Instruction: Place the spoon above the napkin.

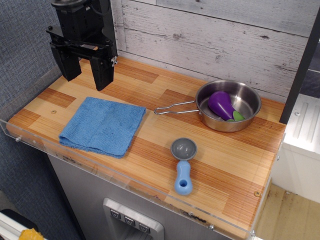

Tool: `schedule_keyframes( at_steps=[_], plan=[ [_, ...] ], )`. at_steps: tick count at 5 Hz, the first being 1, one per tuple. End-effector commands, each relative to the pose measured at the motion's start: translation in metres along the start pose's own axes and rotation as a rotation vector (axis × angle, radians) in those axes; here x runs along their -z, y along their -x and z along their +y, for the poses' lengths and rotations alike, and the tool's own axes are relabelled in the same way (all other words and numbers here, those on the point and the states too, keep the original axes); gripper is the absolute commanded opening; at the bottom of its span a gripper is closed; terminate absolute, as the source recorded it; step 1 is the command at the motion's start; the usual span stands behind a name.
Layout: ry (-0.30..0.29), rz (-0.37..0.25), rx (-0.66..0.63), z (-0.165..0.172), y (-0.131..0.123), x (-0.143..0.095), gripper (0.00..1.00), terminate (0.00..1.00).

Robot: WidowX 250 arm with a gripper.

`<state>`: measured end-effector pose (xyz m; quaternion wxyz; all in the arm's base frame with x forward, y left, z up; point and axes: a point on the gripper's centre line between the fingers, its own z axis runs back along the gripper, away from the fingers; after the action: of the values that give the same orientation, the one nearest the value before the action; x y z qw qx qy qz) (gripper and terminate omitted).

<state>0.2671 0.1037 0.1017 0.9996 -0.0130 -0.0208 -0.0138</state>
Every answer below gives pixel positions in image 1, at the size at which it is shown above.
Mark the purple toy eggplant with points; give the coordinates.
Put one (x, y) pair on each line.
(220, 103)

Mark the blue handled grey spoon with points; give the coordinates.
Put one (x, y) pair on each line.
(183, 149)

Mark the black vertical post right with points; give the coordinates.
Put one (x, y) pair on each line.
(303, 67)

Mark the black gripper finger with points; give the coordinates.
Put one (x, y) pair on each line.
(103, 72)
(67, 62)

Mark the grey toy fridge cabinet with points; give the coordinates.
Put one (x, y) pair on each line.
(86, 191)

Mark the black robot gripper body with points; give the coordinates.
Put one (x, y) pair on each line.
(79, 24)

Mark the white toy sink unit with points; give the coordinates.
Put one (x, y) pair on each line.
(297, 167)

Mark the yellow object bottom left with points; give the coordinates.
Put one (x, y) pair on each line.
(30, 234)

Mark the blue folded cloth napkin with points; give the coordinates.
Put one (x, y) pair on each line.
(103, 127)

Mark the silver dispenser button panel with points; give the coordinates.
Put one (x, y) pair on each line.
(124, 221)

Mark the stainless steel pot with handle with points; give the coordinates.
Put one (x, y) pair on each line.
(244, 99)

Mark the clear acrylic table guard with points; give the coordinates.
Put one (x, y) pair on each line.
(157, 71)

